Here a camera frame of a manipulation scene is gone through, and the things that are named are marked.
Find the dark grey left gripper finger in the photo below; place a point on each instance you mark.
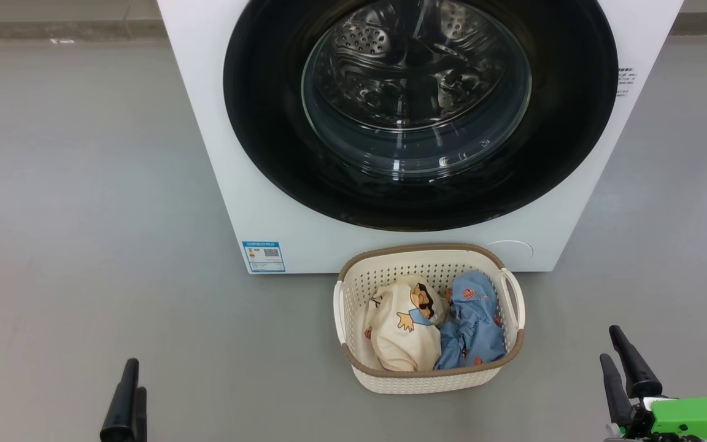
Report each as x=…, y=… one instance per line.
x=140, y=417
x=119, y=411

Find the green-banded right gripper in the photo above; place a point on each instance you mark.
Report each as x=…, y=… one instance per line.
x=691, y=420

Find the blue patterned garment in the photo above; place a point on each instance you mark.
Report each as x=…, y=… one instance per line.
x=476, y=331

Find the cream cartoon print garment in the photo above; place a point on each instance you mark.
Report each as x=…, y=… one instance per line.
x=399, y=347

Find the black round glass washer door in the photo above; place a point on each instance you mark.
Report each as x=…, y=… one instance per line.
x=267, y=123

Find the white front-load washing machine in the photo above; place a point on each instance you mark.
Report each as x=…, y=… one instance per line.
x=237, y=184

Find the washing machine drum with clothes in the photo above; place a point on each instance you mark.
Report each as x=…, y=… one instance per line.
x=390, y=67

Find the cream perforated laundry basket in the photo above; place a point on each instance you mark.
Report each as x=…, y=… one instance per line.
x=427, y=380

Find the blue energy label sticker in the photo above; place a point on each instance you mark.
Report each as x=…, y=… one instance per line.
x=263, y=256

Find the small printed text sticker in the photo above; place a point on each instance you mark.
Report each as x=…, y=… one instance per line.
x=626, y=81

